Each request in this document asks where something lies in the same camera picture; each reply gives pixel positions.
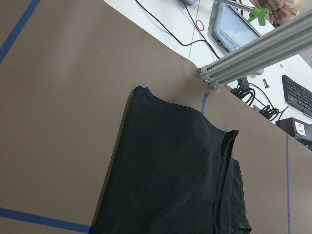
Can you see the black keyboard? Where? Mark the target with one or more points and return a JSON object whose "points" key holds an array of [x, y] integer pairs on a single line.
{"points": [[297, 95]]}

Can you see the black printed t-shirt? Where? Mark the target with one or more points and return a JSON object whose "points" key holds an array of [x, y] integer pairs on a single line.
{"points": [[173, 173]]}

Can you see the metal stand with green tip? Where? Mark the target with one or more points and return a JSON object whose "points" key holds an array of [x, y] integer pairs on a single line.
{"points": [[254, 13]]}

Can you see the seated person beige shirt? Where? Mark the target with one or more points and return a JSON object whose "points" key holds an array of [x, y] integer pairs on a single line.
{"points": [[280, 11]]}

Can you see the aluminium frame post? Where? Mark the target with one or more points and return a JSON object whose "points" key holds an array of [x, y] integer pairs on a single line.
{"points": [[279, 44]]}

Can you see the blue teach pendant tablet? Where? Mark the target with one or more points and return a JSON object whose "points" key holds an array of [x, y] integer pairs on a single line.
{"points": [[229, 28]]}

